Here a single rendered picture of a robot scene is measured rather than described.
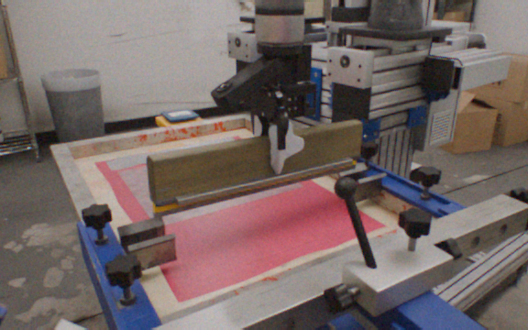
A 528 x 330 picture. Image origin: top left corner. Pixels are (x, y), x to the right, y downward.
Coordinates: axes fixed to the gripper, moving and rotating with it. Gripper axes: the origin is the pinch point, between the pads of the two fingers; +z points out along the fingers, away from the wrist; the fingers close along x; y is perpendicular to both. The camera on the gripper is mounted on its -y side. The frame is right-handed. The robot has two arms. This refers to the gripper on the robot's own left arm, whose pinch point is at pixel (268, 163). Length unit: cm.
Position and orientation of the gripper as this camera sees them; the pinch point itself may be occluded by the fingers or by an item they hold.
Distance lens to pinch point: 75.2
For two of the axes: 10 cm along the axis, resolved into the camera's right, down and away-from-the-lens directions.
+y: 8.6, -2.0, 4.7
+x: -5.1, -3.4, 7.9
